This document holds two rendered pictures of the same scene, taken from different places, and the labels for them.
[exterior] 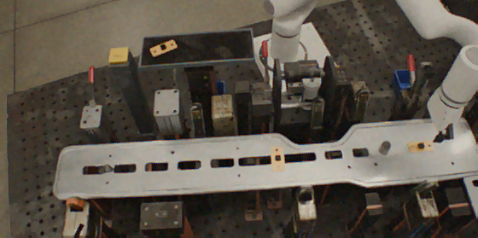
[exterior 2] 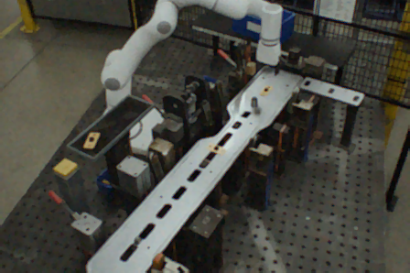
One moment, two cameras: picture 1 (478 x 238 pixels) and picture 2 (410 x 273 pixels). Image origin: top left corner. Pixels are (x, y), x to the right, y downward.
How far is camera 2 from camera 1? 1.12 m
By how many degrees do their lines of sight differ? 39
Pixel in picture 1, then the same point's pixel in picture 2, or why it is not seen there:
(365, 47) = (158, 91)
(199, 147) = (171, 180)
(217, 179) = (203, 183)
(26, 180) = not seen: outside the picture
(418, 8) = (231, 4)
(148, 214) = (200, 227)
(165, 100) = (130, 166)
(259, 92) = (170, 124)
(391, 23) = (156, 69)
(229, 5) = not seen: outside the picture
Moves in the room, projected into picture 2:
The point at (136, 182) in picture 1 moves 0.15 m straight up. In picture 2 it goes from (165, 228) to (161, 200)
